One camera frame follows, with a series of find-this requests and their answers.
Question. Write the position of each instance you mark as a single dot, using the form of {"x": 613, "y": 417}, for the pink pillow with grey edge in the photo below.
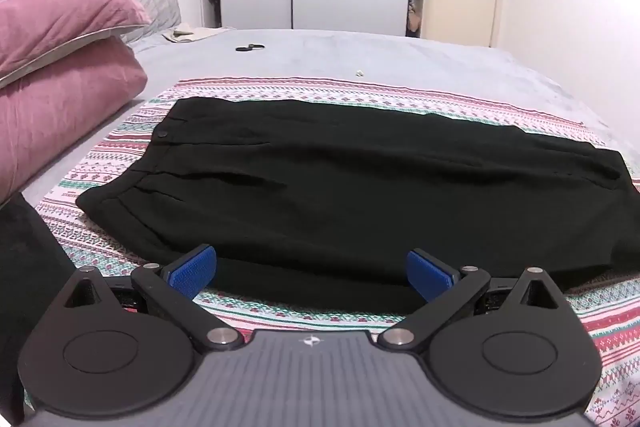
{"x": 60, "y": 12}

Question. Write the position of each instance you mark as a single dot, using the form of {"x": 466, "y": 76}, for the black pants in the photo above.
{"x": 325, "y": 187}

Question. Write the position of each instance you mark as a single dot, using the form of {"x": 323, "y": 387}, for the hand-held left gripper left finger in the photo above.
{"x": 192, "y": 271}

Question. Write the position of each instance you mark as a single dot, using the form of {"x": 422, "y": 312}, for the patterned striped blanket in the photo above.
{"x": 90, "y": 167}

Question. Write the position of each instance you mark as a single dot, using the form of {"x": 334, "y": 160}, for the small black object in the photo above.
{"x": 248, "y": 47}

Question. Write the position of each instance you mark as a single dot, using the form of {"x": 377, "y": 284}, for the dark cloth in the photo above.
{"x": 25, "y": 267}

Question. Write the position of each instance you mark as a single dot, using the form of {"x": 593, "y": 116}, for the grey bed sheet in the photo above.
{"x": 400, "y": 57}

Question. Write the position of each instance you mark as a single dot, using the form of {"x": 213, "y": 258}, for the pinkish item in wardrobe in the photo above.
{"x": 414, "y": 14}

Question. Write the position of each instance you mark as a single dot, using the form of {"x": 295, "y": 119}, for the beige cloth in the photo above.
{"x": 187, "y": 33}

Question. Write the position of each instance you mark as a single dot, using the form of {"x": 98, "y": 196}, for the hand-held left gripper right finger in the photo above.
{"x": 429, "y": 274}

